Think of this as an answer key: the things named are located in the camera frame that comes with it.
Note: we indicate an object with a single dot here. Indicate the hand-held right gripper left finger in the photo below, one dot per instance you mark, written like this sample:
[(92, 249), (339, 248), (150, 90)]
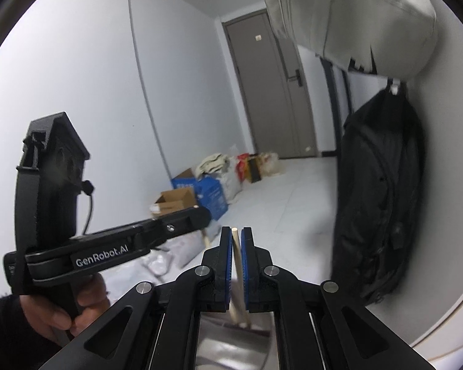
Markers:
[(225, 269)]

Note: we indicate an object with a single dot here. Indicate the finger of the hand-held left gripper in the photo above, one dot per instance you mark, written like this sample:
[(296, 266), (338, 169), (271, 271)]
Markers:
[(185, 220)]

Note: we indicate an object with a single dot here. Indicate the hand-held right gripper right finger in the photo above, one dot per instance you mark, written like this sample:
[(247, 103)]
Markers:
[(247, 269)]

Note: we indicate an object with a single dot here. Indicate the wooden chopstick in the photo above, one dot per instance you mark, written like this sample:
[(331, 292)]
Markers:
[(237, 262)]

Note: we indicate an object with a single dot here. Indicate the person's left forearm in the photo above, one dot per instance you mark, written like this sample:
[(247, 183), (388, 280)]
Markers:
[(7, 335)]

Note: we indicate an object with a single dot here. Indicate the person's left hand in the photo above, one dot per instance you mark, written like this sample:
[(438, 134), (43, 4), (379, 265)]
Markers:
[(42, 314)]

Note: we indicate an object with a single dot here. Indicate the brown cardboard box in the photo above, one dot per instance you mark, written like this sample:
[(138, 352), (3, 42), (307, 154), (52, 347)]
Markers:
[(175, 200)]

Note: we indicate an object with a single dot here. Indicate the grey plastic wrapping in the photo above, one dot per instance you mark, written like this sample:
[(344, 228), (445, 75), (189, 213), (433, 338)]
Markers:
[(177, 254)]

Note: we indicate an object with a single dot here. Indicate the blue cardboard box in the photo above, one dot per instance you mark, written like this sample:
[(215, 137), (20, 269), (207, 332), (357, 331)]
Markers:
[(212, 196)]

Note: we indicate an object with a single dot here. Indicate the white woven sack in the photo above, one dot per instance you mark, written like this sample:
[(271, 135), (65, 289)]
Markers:
[(231, 185)]

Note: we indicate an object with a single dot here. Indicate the red bag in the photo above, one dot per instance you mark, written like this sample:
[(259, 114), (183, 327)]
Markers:
[(244, 165)]

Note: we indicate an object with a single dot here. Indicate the black and yellow bag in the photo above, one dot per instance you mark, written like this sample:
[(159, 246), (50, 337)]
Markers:
[(254, 171)]

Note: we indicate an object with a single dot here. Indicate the white plastic bag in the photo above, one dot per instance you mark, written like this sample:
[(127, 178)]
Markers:
[(268, 164)]

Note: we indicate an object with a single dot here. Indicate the black hanging jacket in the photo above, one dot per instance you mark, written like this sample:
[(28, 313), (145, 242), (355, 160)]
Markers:
[(374, 200)]

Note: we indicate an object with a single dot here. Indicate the grey-brown door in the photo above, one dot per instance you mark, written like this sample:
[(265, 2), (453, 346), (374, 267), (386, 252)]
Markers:
[(270, 84)]

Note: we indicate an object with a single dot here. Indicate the white hanging jacket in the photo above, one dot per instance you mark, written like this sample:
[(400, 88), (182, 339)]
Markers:
[(351, 19)]

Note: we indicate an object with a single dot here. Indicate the white wall conduit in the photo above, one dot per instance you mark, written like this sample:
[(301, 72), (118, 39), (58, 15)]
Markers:
[(142, 84)]

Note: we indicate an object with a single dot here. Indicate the black metal frame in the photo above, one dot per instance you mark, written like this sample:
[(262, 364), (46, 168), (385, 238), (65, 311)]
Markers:
[(330, 104)]

